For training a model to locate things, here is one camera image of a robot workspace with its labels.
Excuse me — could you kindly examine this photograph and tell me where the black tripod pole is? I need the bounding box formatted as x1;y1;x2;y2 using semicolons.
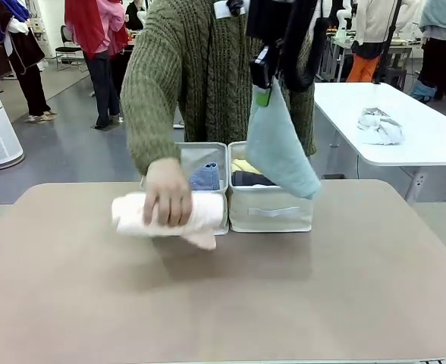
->
373;0;403;84

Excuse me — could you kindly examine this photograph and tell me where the beige fabric storage box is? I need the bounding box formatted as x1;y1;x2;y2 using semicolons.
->
227;140;315;233
138;142;231;236

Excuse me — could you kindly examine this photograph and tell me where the light teal cone towel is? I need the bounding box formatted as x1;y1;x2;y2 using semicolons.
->
244;75;322;199

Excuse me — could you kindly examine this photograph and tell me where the yellow towel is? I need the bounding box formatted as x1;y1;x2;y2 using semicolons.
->
231;158;264;176

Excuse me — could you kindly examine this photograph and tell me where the person with red scarf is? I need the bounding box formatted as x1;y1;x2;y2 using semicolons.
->
64;0;130;129

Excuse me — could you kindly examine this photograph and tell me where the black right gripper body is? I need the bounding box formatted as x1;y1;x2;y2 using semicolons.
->
249;40;283;90

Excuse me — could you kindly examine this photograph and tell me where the person in white sweater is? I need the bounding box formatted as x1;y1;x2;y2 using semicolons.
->
346;0;426;83

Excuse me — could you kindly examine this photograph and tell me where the white table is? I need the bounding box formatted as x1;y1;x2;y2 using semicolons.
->
313;82;446;204

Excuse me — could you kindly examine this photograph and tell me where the crumpled grey cloth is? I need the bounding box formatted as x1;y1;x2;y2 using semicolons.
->
356;108;404;146

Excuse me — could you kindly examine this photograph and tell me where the person torso green knit sweater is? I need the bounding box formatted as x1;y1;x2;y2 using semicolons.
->
120;0;317;157

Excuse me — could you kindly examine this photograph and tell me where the blue bag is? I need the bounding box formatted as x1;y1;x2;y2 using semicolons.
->
410;78;438;102

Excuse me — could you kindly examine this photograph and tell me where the pink towel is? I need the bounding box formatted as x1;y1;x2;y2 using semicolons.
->
111;191;225;251

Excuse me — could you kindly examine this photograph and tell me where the dark grey towel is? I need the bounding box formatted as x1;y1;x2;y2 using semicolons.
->
231;170;278;187

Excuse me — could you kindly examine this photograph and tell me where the person in black dress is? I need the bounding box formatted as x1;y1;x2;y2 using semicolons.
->
0;0;59;123

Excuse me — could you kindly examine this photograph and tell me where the black cable sleeve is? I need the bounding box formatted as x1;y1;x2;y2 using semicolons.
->
282;0;328;93

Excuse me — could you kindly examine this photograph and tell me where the black office chair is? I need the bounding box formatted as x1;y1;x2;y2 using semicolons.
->
55;24;90;73

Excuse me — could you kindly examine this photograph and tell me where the person in teal top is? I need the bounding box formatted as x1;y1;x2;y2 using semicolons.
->
419;0;446;100

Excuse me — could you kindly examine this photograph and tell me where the blue cone towel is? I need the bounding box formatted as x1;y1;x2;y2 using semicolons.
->
188;162;221;190

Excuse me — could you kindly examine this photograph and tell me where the person's right forearm green sleeve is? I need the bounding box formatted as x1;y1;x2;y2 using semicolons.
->
120;0;193;176

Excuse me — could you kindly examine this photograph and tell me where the person's right hand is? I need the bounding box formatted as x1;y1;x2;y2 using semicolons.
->
142;157;193;228

